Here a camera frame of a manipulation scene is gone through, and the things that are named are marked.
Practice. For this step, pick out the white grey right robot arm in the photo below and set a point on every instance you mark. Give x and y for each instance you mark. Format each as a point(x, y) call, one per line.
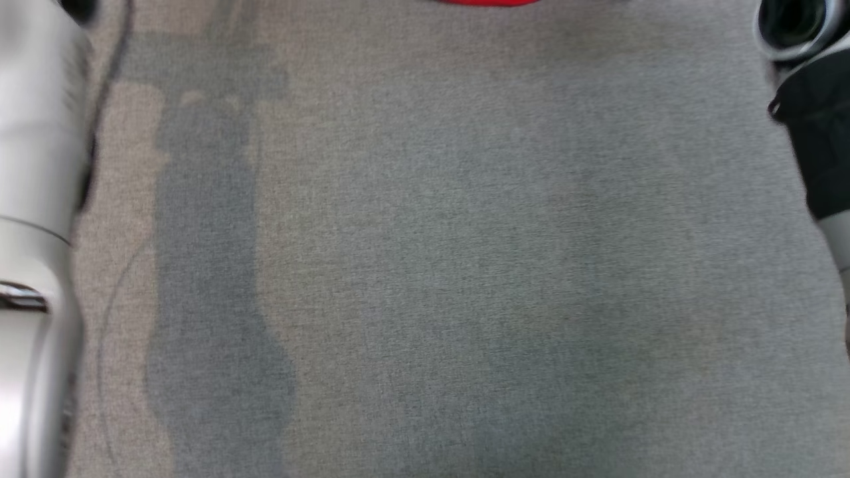
point(827, 146)

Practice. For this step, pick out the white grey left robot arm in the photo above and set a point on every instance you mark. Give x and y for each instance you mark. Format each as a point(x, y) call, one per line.
point(36, 166)

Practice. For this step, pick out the red Bulls 23 jersey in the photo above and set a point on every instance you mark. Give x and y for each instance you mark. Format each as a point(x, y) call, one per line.
point(488, 2)

